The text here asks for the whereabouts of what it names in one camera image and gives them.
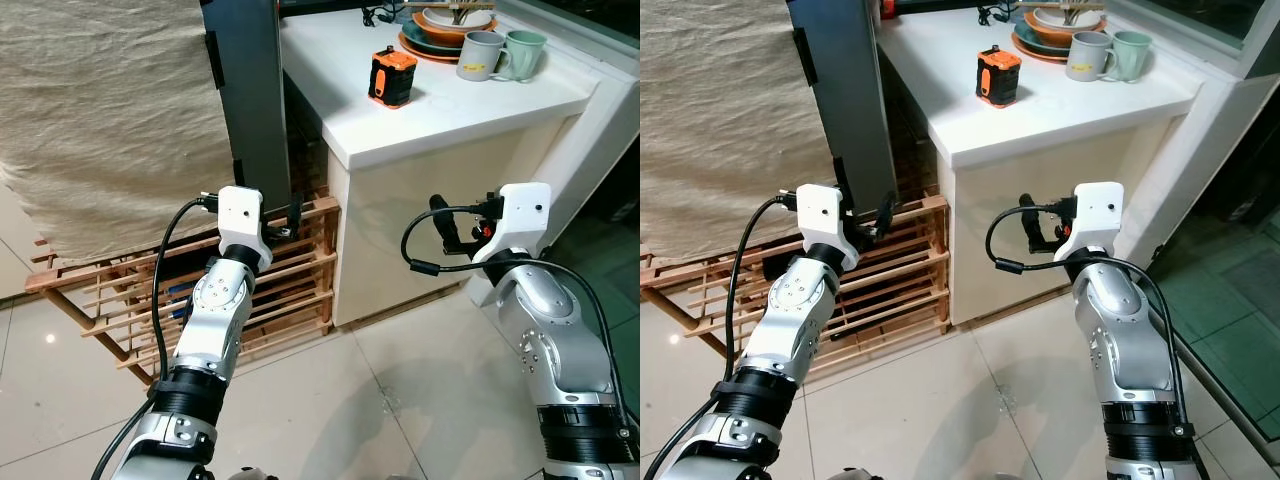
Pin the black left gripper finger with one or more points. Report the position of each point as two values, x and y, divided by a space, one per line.
886 212
297 212

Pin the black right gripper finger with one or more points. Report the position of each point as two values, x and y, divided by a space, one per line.
1031 225
446 225

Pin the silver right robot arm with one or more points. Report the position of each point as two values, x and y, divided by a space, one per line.
550 340
1120 340

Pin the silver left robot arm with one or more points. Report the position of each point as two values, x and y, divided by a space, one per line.
215 310
795 310

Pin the white counter cabinet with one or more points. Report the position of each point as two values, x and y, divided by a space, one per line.
1050 200
450 200

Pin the wooden slatted rack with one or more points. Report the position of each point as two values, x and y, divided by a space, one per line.
290 290
900 290

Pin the dark grey tall cabinet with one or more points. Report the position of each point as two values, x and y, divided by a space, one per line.
845 100
250 100

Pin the white framed glass door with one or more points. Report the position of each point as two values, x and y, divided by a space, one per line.
590 170
1210 170

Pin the orange black tape measure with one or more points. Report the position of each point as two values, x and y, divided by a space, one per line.
392 78
1000 78

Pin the grey mug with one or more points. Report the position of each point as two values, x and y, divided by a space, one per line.
1088 58
480 58

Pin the orange plate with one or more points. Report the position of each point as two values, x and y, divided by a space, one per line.
1035 55
425 56

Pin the beige linen cloth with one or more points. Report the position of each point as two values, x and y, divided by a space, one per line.
730 120
110 120

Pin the pale green mug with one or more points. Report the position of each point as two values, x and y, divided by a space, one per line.
1133 55
527 55

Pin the orange bowl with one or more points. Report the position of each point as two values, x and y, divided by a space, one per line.
440 36
1050 36

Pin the teal plate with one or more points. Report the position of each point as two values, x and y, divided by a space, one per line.
1023 36
410 35

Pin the white bowl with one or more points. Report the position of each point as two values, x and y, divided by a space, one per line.
440 20
1050 20

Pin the wooden chopstick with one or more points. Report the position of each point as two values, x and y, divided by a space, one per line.
430 4
1040 5

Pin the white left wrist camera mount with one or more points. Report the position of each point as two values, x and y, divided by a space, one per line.
820 215
240 215

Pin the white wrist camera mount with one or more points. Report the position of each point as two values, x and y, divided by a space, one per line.
520 215
1095 215
240 215
820 215

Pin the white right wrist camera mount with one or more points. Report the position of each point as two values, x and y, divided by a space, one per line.
1095 215
520 215

